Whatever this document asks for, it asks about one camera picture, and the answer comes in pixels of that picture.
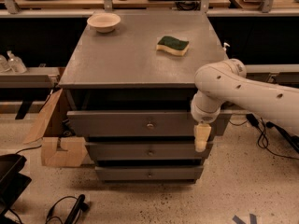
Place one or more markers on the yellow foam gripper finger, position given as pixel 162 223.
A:
pixel 201 134

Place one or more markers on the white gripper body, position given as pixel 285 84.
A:
pixel 205 115

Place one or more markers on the grey top drawer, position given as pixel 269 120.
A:
pixel 111 123

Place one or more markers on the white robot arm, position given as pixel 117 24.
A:
pixel 227 81

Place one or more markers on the grey drawer cabinet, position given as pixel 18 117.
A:
pixel 123 70

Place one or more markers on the grey bottom drawer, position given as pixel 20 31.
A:
pixel 149 173

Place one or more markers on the open cardboard box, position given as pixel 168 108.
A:
pixel 56 150

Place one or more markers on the white pump dispenser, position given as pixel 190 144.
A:
pixel 225 46

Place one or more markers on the green yellow sponge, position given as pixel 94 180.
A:
pixel 172 45

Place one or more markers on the blue tape marker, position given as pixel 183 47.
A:
pixel 250 219

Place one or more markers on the cream ceramic bowl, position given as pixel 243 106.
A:
pixel 104 22

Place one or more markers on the clear sanitizer bottle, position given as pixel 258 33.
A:
pixel 16 63

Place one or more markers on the black stacked trays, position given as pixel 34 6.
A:
pixel 12 182

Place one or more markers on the clear plastic bottle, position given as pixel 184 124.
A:
pixel 4 66

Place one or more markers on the black handle tool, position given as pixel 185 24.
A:
pixel 79 205

